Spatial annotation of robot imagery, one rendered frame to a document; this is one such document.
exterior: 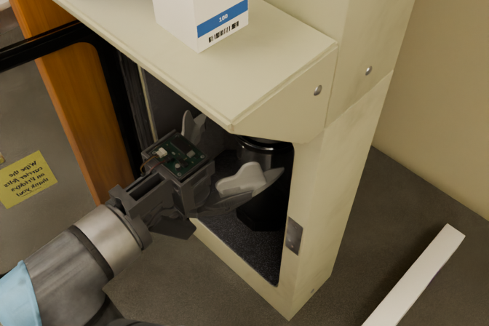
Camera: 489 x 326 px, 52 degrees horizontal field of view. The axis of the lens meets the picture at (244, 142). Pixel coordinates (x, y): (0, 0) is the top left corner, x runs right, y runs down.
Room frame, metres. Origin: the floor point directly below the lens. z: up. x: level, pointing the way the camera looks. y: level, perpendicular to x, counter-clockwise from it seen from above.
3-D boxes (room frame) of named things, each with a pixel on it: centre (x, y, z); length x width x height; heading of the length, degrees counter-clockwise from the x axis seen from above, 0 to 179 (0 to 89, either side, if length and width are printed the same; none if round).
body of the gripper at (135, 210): (0.34, 0.10, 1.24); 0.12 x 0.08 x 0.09; 136
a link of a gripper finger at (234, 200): (0.35, 0.04, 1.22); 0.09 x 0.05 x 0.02; 102
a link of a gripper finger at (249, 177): (0.36, -0.01, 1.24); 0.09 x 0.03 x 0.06; 102
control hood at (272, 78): (0.36, 0.08, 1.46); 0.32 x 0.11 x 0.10; 46
